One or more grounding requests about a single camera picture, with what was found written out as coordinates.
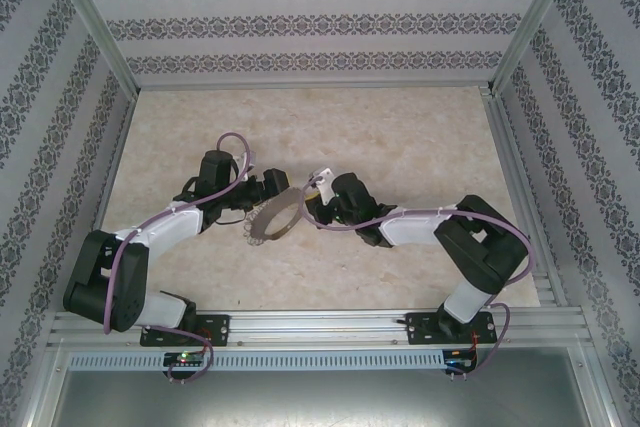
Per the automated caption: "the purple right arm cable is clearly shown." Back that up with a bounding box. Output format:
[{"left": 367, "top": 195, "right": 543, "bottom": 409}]
[{"left": 298, "top": 174, "right": 531, "bottom": 378}]

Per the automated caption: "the small controller board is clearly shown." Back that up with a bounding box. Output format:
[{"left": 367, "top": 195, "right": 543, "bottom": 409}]
[
  {"left": 163, "top": 351, "right": 207, "bottom": 367},
  {"left": 444, "top": 349, "right": 479, "bottom": 371}
]

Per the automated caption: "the grey slotted cable duct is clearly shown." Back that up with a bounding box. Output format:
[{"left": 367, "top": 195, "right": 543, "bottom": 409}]
[{"left": 67, "top": 350, "right": 446, "bottom": 371}]

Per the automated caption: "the aluminium frame post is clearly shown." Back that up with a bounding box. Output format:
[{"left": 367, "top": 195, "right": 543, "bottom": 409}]
[
  {"left": 40, "top": 0, "right": 140, "bottom": 96},
  {"left": 489, "top": 0, "right": 587, "bottom": 96}
]

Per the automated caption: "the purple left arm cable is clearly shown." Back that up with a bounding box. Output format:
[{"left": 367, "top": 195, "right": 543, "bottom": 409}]
[{"left": 104, "top": 131, "right": 254, "bottom": 381}]

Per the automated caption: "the aluminium side rail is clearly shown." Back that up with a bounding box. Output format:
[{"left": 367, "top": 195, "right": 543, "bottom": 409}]
[
  {"left": 479, "top": 86, "right": 571, "bottom": 308},
  {"left": 68, "top": 89, "right": 141, "bottom": 311}
]

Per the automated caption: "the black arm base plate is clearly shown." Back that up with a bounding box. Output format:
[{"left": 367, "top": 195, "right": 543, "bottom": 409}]
[
  {"left": 139, "top": 314, "right": 231, "bottom": 348},
  {"left": 405, "top": 311, "right": 501, "bottom": 347}
]

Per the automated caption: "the grey metal sheet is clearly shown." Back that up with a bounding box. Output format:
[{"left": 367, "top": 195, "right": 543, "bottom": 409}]
[{"left": 29, "top": 346, "right": 616, "bottom": 427}]

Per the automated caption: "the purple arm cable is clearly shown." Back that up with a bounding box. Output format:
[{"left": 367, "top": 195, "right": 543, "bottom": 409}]
[
  {"left": 104, "top": 131, "right": 254, "bottom": 381},
  {"left": 298, "top": 174, "right": 531, "bottom": 378}
]

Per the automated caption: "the aluminium mounting rail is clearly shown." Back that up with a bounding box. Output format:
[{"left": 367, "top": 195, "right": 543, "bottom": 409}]
[{"left": 47, "top": 309, "right": 586, "bottom": 348}]

